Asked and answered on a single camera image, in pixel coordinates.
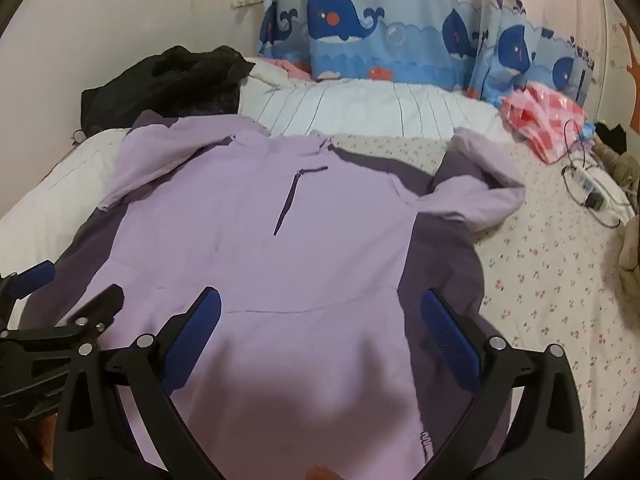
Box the grey plush toy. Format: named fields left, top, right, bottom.
left=592, top=140, right=640, bottom=192

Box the black jacket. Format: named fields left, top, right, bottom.
left=81, top=45, right=256, bottom=136

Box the white power strip with cables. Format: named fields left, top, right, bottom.
left=560, top=120, right=632, bottom=227

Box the purple jacket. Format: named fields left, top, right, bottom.
left=22, top=110, right=526, bottom=480

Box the pink cloth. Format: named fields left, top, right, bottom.
left=262, top=57, right=313, bottom=81

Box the floral bedsheet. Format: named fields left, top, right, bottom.
left=330, top=132, right=640, bottom=480

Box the whale print curtain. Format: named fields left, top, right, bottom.
left=257, top=0, right=608, bottom=111

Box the pink checked plastic bag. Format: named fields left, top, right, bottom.
left=500, top=81, right=588, bottom=165

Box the dark cloth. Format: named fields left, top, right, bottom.
left=595, top=122, right=629, bottom=156

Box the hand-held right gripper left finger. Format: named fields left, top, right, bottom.
left=54, top=286, right=223, bottom=480

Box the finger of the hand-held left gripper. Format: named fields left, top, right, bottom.
left=60, top=284, right=126, bottom=343
left=0, top=260, right=57, bottom=321

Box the white striped quilt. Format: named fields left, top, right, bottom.
left=0, top=57, right=513, bottom=331

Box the beige plush toy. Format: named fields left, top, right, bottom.
left=617, top=220, right=640, bottom=306

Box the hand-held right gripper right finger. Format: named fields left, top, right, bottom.
left=420, top=289, right=591, bottom=480

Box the person's left forearm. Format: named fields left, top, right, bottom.
left=39, top=417, right=57, bottom=476

